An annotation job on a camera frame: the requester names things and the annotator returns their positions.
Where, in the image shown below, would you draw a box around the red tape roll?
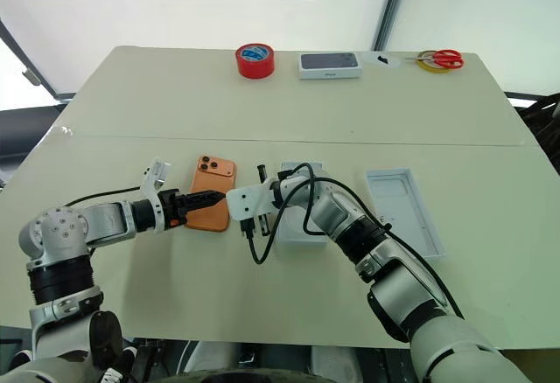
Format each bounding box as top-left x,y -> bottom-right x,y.
234,42 -> 277,80

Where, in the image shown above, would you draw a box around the dark window frame bar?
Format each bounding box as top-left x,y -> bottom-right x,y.
371,0 -> 415,52
0,18 -> 59,97

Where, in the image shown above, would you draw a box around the grey rounded shape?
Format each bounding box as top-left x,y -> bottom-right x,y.
187,340 -> 240,373

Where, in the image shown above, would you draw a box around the black and white shoe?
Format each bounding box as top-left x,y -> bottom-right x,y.
101,346 -> 137,383

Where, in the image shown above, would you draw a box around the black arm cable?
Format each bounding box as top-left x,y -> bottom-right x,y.
239,162 -> 466,319
64,185 -> 144,209

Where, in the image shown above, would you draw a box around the white phone box lid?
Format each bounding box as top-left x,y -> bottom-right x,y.
276,160 -> 328,249

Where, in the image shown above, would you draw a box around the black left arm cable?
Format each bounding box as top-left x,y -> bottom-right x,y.
64,185 -> 144,209

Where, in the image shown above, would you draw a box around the orange smartphone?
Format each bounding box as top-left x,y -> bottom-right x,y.
185,154 -> 238,233

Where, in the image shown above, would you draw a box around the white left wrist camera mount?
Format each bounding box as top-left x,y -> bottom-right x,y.
138,157 -> 172,232

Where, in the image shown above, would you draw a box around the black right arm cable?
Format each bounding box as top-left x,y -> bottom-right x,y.
239,162 -> 466,319

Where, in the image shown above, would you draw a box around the white box with phone print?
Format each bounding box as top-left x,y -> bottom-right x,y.
298,51 -> 363,81

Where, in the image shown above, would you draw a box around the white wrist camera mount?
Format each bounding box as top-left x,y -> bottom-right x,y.
138,157 -> 172,232
225,181 -> 281,223

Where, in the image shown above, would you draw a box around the yellow tape roll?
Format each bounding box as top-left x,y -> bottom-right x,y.
415,50 -> 455,74

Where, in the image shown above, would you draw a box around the red handled scissors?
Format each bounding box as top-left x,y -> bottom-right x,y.
403,48 -> 466,70

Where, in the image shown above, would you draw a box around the white round disc black mark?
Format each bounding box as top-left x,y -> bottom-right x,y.
364,52 -> 402,70

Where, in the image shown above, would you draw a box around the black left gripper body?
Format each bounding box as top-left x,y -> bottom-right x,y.
157,188 -> 194,230

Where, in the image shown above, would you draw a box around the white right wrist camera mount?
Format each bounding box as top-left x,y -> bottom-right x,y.
225,181 -> 281,223

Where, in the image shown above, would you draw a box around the open white phone box base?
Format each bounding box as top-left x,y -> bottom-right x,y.
366,166 -> 448,260

